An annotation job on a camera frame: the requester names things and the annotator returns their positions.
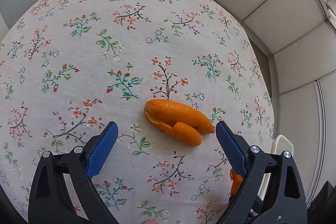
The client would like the white plastic trash bin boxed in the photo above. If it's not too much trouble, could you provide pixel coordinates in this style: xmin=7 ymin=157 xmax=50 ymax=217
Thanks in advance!
xmin=258 ymin=135 xmax=294 ymax=201

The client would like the small orange peel piece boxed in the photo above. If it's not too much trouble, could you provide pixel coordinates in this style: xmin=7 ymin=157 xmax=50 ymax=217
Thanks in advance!
xmin=230 ymin=168 xmax=243 ymax=197

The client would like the floral tablecloth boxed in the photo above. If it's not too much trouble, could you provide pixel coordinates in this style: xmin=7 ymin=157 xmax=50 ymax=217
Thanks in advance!
xmin=1 ymin=0 xmax=274 ymax=223

